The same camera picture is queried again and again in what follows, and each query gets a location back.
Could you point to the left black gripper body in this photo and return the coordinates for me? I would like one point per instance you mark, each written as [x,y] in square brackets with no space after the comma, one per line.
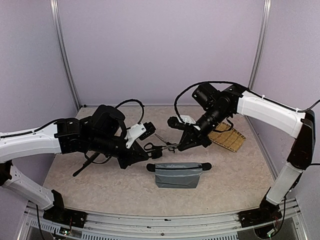
[134,153]

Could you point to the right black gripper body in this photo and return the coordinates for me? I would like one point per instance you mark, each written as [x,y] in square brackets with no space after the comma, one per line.
[204,139]

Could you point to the black scissors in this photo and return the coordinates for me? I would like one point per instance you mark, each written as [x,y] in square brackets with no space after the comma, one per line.
[166,143]
[151,147]

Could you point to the black comb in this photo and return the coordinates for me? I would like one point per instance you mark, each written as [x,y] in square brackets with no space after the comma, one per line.
[88,160]

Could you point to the grey zip pouch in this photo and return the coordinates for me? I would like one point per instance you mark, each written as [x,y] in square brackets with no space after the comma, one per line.
[178,175]

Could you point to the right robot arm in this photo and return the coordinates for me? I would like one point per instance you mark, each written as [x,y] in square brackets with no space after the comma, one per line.
[221,105]

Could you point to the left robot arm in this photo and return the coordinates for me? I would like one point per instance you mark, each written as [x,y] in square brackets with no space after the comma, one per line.
[104,132]

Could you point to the woven bamboo tray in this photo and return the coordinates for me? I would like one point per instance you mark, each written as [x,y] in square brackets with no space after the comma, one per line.
[227,138]

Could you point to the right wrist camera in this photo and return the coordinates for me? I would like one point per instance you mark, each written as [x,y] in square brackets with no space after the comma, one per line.
[181,123]

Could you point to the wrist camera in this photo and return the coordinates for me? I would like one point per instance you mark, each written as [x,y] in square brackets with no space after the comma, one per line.
[181,123]
[139,131]

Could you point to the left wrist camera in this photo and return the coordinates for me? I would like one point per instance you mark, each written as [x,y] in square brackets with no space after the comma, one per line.
[139,131]

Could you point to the aluminium front rail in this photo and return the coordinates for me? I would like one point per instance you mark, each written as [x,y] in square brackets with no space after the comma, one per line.
[109,226]

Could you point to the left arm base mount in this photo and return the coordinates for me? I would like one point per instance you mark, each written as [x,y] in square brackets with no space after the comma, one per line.
[58,213]

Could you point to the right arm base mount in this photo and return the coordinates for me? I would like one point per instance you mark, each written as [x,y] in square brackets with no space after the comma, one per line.
[266,212]

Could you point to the right aluminium frame post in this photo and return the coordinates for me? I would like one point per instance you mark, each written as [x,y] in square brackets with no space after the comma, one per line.
[260,43]

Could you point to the aluminium frame post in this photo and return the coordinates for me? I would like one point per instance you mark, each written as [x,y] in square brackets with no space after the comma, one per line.
[54,5]
[260,43]

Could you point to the left aluminium frame post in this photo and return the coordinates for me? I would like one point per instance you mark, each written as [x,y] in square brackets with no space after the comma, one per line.
[54,5]

